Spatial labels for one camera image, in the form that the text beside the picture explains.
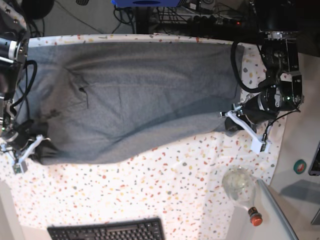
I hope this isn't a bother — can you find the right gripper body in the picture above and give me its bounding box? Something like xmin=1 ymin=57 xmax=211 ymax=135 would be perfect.
xmin=3 ymin=119 xmax=46 ymax=147

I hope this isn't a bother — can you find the smartphone at right edge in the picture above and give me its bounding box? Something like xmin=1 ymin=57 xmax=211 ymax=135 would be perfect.
xmin=308 ymin=144 xmax=320 ymax=176

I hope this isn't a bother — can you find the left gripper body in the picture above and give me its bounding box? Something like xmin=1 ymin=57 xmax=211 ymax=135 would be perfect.
xmin=231 ymin=96 xmax=279 ymax=133

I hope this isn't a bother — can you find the grey t-shirt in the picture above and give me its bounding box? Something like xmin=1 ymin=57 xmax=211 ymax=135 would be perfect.
xmin=18 ymin=42 xmax=240 ymax=165

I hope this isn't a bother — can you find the black power strip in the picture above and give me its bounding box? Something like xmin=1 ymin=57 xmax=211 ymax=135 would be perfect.
xmin=187 ymin=12 xmax=245 ymax=26

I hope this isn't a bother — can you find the clear bottle with orange cap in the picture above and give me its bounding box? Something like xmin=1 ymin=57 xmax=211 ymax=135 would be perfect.
xmin=222 ymin=166 xmax=263 ymax=227

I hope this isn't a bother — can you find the black keyboard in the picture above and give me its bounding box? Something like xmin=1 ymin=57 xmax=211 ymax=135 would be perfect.
xmin=47 ymin=218 xmax=166 ymax=240

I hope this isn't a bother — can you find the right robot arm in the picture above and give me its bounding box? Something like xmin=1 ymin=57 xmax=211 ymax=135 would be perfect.
xmin=0 ymin=0 xmax=47 ymax=162

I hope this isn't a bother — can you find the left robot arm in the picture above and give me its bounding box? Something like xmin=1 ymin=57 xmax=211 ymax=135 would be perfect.
xmin=225 ymin=0 xmax=303 ymax=139

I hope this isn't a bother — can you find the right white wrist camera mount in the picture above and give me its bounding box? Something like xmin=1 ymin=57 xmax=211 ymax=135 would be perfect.
xmin=0 ymin=134 xmax=51 ymax=175

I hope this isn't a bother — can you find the terrazzo pattern tablecloth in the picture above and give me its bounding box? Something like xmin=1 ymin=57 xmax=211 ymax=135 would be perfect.
xmin=0 ymin=33 xmax=297 ymax=240

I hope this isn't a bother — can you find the grey metal rail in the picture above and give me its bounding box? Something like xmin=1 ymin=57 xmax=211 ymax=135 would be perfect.
xmin=256 ymin=179 xmax=299 ymax=240

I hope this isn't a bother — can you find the green tape roll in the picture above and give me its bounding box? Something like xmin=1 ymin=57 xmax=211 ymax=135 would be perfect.
xmin=293 ymin=159 xmax=307 ymax=175

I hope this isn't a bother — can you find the blue box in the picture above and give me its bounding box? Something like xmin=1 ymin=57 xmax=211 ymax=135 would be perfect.
xmin=111 ymin=0 xmax=187 ymax=8

